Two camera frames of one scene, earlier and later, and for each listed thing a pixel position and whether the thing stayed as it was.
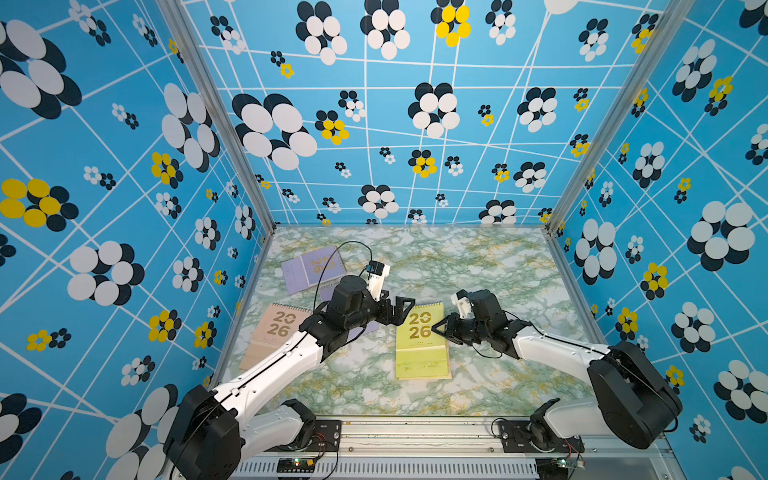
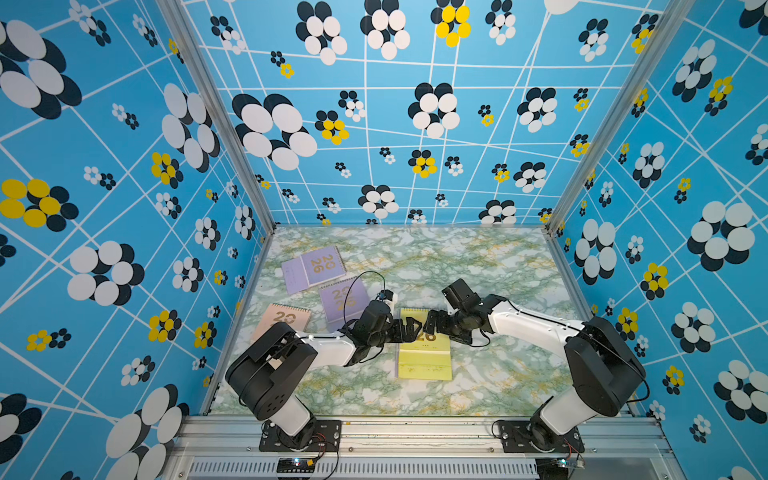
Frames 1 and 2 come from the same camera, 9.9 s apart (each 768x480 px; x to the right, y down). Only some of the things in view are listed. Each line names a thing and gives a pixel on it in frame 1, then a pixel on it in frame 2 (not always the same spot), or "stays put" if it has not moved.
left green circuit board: [296, 465] stays put
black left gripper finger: [399, 313] -> [409, 333]
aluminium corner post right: [662, 32] stays put
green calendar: [422, 354] stays put
